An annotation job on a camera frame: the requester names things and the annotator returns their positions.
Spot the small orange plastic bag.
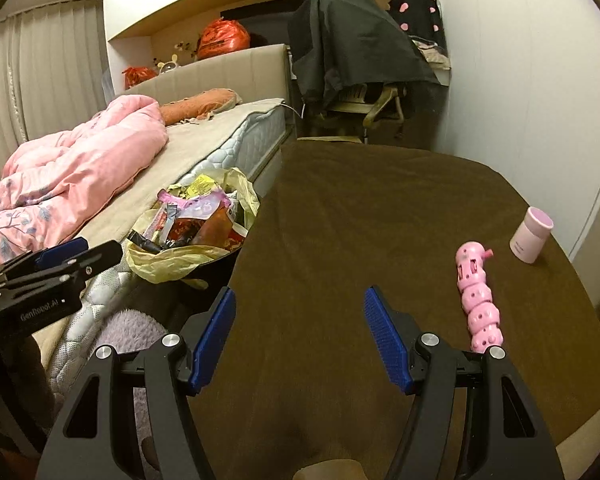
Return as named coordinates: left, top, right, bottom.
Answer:
left=122, top=65, right=159, bottom=90

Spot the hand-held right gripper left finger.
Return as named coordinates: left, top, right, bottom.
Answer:
left=35, top=286, right=237, bottom=480

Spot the black pink-dotted bag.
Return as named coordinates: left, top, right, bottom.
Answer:
left=387, top=0, right=444, bottom=44

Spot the pale curtain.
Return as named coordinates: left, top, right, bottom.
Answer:
left=0, top=0, right=114, bottom=177

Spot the orange pillow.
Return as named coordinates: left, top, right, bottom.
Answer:
left=158, top=88, right=244, bottom=126

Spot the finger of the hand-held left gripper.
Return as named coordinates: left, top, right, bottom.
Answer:
left=5, top=240, right=124, bottom=292
left=0, top=237, right=90, bottom=282

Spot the large orange plastic bag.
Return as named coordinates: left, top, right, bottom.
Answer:
left=196, top=17, right=251, bottom=60

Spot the black jacket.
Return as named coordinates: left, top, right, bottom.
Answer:
left=287, top=0, right=440, bottom=112

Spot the wooden stool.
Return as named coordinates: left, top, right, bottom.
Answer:
left=296, top=133, right=367, bottom=144

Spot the beige clothes pile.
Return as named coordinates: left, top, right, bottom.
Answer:
left=414, top=37, right=452, bottom=69

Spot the pink jar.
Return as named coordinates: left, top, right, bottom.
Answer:
left=509, top=206, right=555, bottom=265

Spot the pink floral quilt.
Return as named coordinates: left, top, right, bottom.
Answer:
left=0, top=95, right=170, bottom=272

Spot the pink pig toy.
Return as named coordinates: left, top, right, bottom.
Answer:
left=455, top=242, right=506, bottom=356

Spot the yellow plastic trash bag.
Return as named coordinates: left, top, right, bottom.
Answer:
left=126, top=167, right=260, bottom=291

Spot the black trash bin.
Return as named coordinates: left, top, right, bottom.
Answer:
left=180, top=247, right=242, bottom=289

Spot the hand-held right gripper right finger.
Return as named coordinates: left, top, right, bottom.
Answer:
left=363, top=285, right=566, bottom=480

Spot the beige office chair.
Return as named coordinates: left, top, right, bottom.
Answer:
left=324, top=84, right=407, bottom=142

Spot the lilac wrapper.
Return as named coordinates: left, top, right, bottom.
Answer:
left=177, top=194, right=231, bottom=217

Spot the beige bed sheet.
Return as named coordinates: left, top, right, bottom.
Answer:
left=30, top=97, right=286, bottom=352

